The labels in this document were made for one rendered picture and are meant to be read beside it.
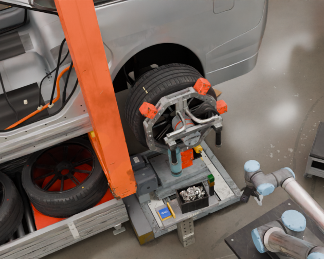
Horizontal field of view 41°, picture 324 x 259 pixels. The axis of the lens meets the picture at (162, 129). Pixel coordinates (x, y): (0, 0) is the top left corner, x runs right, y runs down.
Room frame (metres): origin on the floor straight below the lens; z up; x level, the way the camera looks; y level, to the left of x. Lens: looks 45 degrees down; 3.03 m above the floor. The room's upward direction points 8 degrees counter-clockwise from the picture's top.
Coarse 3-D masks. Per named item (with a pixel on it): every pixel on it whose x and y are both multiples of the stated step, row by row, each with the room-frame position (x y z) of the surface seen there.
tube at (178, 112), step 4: (176, 104) 2.17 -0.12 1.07; (176, 108) 2.16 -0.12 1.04; (176, 112) 2.15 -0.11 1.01; (180, 112) 2.15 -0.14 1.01; (180, 116) 2.11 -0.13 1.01; (184, 120) 2.07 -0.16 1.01; (184, 124) 2.03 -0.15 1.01; (180, 128) 2.00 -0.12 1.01; (184, 128) 1.99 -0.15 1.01; (172, 132) 1.97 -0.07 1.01; (176, 132) 1.97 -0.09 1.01; (180, 132) 1.97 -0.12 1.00; (168, 136) 1.95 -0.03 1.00; (172, 136) 1.95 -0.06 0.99
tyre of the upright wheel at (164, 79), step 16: (176, 64) 2.49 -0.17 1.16; (144, 80) 2.39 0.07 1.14; (160, 80) 2.32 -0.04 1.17; (176, 80) 2.29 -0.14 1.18; (192, 80) 2.31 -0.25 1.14; (128, 96) 2.37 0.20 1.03; (144, 96) 2.25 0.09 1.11; (160, 96) 2.23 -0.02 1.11; (128, 112) 2.30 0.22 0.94; (144, 144) 2.17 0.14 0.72
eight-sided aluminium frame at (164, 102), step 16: (176, 96) 2.22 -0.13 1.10; (192, 96) 2.21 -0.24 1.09; (208, 96) 2.29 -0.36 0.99; (160, 112) 2.13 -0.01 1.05; (208, 112) 2.30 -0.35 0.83; (144, 128) 2.15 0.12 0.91; (208, 128) 2.24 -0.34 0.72; (160, 144) 2.17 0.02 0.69; (176, 144) 2.22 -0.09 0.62; (192, 144) 2.20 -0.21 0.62
